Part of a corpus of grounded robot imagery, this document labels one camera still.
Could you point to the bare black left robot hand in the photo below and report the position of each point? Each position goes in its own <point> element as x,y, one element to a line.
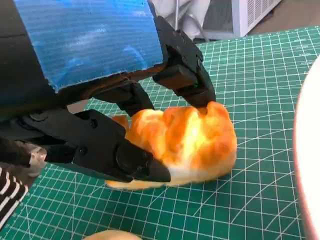
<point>87,45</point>

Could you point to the long toy bread loaf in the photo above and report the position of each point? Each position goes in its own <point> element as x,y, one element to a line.
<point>195,150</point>

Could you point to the round toy bread bun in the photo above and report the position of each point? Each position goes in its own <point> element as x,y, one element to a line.
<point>112,236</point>

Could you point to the pink bowl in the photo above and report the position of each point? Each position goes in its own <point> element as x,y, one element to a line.
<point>310,150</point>

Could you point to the grey office chair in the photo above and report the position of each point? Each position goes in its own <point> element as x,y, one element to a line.
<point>177,15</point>

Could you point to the small white mesh cabinet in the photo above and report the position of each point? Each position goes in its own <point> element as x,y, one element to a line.
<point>250,15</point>

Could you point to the green cutting mat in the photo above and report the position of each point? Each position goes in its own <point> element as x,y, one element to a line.
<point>250,200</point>

